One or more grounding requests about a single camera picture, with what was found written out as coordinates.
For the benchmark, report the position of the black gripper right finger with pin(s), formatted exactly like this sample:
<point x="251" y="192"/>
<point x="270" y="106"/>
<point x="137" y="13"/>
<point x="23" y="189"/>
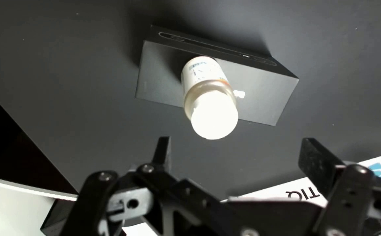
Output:
<point x="326" y="168"/>

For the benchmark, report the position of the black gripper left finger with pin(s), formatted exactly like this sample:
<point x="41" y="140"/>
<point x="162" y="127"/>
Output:
<point x="186" y="197"/>

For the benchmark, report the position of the white pill bottle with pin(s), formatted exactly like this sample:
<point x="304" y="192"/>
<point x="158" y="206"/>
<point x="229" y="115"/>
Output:
<point x="211" y="105"/>

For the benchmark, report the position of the white curved-edge panel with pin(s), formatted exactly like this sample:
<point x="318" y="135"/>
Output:
<point x="11" y="210"/>

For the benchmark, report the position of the black stereo camera box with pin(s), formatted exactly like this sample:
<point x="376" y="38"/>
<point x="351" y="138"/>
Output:
<point x="265" y="92"/>

